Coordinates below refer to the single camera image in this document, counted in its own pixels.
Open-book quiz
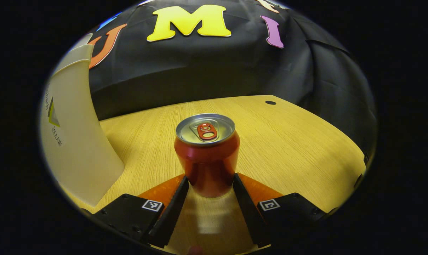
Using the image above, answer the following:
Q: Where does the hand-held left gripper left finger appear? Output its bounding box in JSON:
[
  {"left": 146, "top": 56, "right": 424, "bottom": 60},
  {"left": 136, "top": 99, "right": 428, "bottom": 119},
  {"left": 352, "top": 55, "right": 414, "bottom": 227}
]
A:
[{"left": 81, "top": 174, "right": 189, "bottom": 248}]

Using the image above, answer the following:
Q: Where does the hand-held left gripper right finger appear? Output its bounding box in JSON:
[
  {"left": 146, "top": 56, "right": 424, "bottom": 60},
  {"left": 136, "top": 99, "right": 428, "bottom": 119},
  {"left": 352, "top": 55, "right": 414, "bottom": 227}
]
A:
[{"left": 232, "top": 173, "right": 340, "bottom": 248}]

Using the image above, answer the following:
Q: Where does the red pop can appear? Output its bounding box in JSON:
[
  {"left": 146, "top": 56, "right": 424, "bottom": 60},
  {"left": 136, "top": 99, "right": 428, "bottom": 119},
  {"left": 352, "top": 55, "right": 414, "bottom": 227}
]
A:
[{"left": 174, "top": 113, "right": 240, "bottom": 198}]

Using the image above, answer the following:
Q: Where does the white desktop garbage bin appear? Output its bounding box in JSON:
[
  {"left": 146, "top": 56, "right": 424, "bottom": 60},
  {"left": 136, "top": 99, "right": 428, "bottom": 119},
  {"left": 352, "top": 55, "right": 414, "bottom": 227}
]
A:
[{"left": 40, "top": 34, "right": 125, "bottom": 207}]

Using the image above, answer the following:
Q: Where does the black backdrop cloth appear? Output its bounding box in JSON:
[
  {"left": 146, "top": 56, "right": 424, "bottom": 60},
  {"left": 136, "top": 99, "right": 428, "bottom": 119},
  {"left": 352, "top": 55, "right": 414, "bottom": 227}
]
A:
[{"left": 88, "top": 0, "right": 377, "bottom": 156}]

